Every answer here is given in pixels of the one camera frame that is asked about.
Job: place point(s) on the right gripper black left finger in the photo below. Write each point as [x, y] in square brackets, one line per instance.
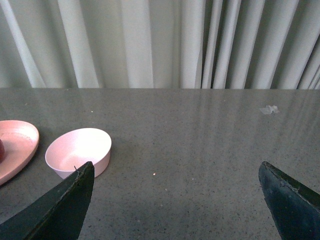
[57, 215]

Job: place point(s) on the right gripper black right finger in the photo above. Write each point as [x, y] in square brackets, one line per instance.
[295, 208]

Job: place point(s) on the red apple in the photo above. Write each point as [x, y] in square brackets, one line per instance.
[2, 150]

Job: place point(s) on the pink bowl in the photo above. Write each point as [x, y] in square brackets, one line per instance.
[73, 149]

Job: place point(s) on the pink plate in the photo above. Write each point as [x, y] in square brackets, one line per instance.
[20, 140]

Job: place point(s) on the crumpled clear tape piece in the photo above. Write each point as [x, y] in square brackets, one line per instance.
[269, 109]

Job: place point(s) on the white curtain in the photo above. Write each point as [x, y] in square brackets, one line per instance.
[192, 44]

